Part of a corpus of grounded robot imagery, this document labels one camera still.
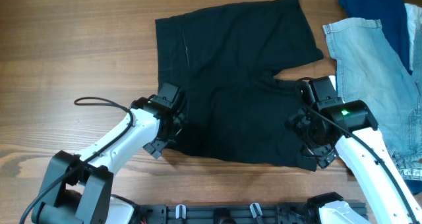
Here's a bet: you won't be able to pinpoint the black shorts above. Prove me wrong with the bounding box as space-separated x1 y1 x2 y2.
155 0 323 171

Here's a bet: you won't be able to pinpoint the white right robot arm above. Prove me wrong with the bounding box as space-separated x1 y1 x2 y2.
286 98 421 223

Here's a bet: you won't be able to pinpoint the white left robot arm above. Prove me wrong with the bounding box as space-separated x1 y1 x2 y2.
20 95 184 223

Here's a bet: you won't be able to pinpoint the light blue denim shorts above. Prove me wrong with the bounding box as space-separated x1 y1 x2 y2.
323 18 421 181

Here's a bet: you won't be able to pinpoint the dark blue garment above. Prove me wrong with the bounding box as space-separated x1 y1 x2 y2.
323 0 421 194

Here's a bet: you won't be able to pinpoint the white garment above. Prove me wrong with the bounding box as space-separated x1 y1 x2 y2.
323 2 421 101

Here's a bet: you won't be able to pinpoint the black metal base rail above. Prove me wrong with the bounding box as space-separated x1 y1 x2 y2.
129 202 319 224

